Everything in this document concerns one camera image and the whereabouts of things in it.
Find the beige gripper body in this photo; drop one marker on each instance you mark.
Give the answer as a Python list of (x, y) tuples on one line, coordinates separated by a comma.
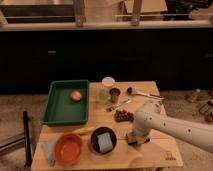
[(142, 140)]

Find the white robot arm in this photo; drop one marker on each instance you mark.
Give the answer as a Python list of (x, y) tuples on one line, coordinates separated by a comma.
[(148, 117)]

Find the green plastic tray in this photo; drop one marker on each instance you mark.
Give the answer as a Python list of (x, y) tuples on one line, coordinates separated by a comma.
[(60, 109)]

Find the bunch of dark grapes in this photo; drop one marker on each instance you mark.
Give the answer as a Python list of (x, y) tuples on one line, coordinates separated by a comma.
[(123, 115)]

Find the blue grey sponge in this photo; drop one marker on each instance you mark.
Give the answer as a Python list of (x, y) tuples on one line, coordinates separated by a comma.
[(105, 143)]

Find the wooden folding table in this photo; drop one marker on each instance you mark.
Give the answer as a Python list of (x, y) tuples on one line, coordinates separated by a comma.
[(161, 152)]

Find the small metal spoon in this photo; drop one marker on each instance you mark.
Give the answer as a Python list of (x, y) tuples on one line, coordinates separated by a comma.
[(111, 108)]

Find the black bowl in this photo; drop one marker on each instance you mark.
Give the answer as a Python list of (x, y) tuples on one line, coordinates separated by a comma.
[(96, 133)]

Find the black head brush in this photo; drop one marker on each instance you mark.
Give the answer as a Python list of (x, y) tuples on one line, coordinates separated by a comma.
[(133, 91)]

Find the small metal cup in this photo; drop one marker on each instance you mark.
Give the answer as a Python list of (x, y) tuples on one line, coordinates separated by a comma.
[(114, 95)]

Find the green translucent cup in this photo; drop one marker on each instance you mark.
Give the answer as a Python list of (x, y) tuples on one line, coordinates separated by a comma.
[(103, 96)]

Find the yellow banana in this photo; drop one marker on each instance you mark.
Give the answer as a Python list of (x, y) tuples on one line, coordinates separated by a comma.
[(83, 131)]

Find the orange plastic bowl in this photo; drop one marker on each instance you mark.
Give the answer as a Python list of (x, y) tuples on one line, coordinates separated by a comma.
[(67, 149)]

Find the orange peach fruit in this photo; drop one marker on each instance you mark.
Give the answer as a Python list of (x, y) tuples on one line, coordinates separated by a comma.
[(75, 96)]

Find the black pole stand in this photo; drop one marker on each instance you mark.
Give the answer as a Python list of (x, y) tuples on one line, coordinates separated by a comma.
[(27, 140)]

